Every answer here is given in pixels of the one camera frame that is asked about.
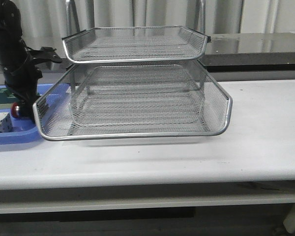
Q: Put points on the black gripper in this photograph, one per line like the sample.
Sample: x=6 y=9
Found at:
x=22 y=74

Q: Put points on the red emergency stop button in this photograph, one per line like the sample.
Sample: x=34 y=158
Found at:
x=13 y=110

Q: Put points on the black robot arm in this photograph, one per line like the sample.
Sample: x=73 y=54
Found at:
x=10 y=32

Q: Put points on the green terminal block module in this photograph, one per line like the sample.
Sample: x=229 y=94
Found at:
x=6 y=98

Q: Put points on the blue plastic tray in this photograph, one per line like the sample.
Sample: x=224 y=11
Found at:
x=19 y=132

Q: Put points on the white circuit breaker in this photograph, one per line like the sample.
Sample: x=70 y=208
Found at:
x=5 y=122

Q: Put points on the grey stone counter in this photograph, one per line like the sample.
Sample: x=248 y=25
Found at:
x=250 y=52

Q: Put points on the white table leg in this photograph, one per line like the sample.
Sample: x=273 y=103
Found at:
x=289 y=221

